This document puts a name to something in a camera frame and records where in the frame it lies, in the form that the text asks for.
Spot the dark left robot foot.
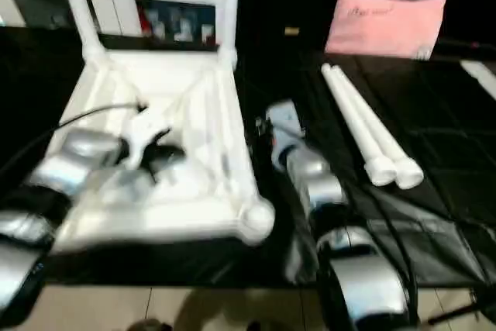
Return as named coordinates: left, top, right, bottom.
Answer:
left=127, top=318, right=172, bottom=331

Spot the pink pillow with print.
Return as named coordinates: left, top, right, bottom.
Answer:
left=324, top=0, right=448, bottom=61

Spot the black tripod stand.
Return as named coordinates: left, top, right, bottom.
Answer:
left=425, top=284, right=496, bottom=327

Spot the black left wrist camera cable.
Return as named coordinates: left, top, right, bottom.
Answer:
left=0, top=101, right=151, bottom=177

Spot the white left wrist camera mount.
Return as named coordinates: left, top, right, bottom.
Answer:
left=122, top=105, right=174, bottom=171

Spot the black work mat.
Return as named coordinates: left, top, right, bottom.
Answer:
left=0, top=24, right=496, bottom=289

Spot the white flat board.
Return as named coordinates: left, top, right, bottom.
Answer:
left=460, top=60, right=496, bottom=100

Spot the white plastic table top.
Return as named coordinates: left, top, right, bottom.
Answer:
left=50, top=46, right=277, bottom=255

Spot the white plastic table leg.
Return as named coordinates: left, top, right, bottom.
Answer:
left=218, top=0, right=242, bottom=69
left=331, top=67, right=425, bottom=190
left=320, top=63, right=399, bottom=187
left=57, top=0, right=106, bottom=61

